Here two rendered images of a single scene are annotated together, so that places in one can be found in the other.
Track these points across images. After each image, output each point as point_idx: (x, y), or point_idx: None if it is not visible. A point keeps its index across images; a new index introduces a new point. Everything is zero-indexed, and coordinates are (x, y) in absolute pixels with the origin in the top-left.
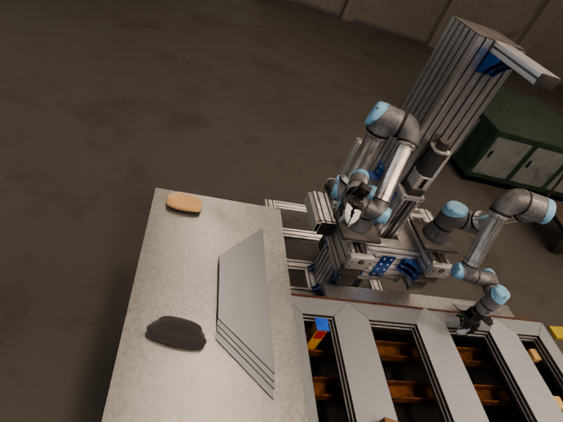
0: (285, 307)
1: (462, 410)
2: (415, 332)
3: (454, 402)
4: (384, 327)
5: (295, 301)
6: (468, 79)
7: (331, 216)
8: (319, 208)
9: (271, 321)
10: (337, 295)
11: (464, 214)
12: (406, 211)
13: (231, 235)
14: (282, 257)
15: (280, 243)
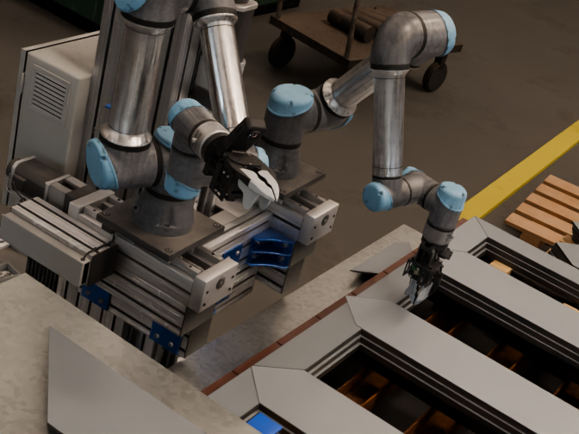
0: (231, 427)
1: (513, 400)
2: (369, 344)
3: (496, 398)
4: (328, 368)
5: None
6: None
7: (93, 235)
8: (59, 232)
9: None
10: (195, 379)
11: (312, 101)
12: None
13: (12, 377)
14: (133, 353)
15: (100, 332)
